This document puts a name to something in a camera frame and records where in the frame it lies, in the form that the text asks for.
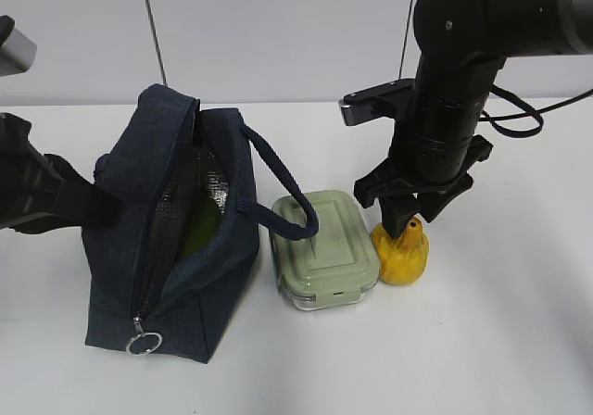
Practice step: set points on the green cucumber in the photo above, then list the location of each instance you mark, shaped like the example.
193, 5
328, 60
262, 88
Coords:
203, 222

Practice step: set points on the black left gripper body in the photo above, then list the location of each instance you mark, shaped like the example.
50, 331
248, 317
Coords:
30, 180

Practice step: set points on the yellow toy pumpkin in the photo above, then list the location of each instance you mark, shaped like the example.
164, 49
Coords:
402, 260

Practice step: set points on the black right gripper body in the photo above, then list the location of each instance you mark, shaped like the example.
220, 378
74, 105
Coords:
389, 179

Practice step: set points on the green lidded glass container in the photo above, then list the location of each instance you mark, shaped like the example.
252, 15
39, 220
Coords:
336, 267

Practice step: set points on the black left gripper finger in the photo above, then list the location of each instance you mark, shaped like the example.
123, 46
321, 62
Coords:
78, 202

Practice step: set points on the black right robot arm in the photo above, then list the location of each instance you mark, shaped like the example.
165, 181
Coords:
463, 44

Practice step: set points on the navy blue lunch bag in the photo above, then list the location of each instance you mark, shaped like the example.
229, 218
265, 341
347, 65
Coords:
144, 299

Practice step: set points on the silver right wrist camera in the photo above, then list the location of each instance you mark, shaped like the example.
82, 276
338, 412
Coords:
387, 100

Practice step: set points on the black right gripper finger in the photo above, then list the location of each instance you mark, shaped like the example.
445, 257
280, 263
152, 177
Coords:
397, 211
433, 203

